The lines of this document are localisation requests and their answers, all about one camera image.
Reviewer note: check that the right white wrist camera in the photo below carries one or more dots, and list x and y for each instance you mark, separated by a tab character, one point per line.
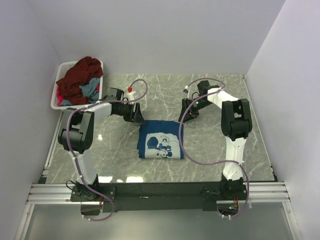
186	89

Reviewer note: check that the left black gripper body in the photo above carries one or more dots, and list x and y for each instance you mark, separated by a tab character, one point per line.
127	111

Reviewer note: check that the dark red t shirt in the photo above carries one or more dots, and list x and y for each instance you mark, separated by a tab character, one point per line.
78	75

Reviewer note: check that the black base beam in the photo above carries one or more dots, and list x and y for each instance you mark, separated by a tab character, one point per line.
144	196

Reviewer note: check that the grey blue t shirt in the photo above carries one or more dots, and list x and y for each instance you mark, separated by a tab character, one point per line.
88	90

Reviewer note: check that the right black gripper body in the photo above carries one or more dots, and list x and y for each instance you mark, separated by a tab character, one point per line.
196	106

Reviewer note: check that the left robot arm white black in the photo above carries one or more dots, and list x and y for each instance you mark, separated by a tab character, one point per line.
77	131

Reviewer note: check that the pink garment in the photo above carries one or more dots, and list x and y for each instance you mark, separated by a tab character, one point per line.
60	98

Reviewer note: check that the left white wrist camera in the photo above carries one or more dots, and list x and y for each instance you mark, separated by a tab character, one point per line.
132	94

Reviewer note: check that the white laundry basket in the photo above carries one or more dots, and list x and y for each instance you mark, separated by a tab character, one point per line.
61	72

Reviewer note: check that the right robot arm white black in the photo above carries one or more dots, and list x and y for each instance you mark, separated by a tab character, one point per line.
236	124

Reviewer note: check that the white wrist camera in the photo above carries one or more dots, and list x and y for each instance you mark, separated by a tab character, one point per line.
132	94
186	89

